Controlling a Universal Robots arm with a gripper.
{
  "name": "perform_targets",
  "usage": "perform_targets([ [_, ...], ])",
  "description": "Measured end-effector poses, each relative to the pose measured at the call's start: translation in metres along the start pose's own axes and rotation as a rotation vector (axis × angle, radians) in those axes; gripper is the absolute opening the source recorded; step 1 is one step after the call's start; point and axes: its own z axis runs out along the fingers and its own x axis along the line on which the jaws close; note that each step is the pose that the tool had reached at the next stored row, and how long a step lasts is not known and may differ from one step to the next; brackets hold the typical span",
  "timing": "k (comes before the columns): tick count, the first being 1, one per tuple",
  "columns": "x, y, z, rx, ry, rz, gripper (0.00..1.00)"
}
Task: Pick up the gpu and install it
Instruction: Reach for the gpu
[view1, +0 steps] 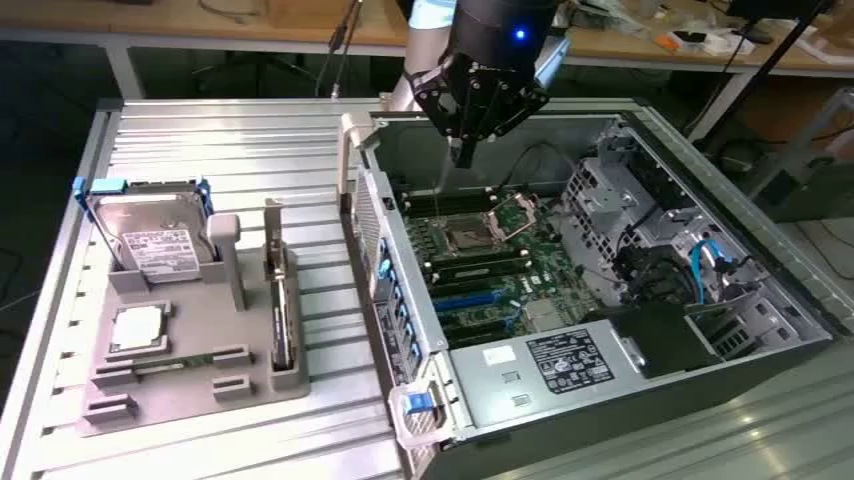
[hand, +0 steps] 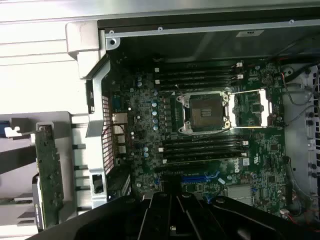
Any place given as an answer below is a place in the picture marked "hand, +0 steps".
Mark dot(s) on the blue expansion slot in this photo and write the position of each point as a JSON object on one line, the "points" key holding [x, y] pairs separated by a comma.
{"points": [[197, 180]]}

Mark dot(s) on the hard disk drive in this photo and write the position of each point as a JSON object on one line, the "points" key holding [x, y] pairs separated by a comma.
{"points": [[4, 127]]}

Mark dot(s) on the open black PC case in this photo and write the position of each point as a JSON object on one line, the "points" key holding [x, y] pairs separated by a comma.
{"points": [[83, 37]]}

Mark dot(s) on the green motherboard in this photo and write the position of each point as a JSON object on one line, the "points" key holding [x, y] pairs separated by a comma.
{"points": [[265, 150]]}

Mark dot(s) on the grey parts rack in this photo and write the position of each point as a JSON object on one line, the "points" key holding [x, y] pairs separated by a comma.
{"points": [[67, 140]]}

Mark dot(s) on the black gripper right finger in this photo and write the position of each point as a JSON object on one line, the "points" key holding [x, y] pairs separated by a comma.
{"points": [[225, 220]]}

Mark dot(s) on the silver chipset heat sink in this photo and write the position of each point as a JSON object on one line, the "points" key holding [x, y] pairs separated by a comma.
{"points": [[240, 193]]}

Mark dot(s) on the CPU socket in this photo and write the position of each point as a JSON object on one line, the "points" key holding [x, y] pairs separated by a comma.
{"points": [[205, 112]]}

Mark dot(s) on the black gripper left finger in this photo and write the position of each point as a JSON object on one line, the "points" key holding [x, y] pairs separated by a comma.
{"points": [[155, 220]]}

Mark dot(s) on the silver socket cover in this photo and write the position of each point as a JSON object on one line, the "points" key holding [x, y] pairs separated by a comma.
{"points": [[236, 110]]}

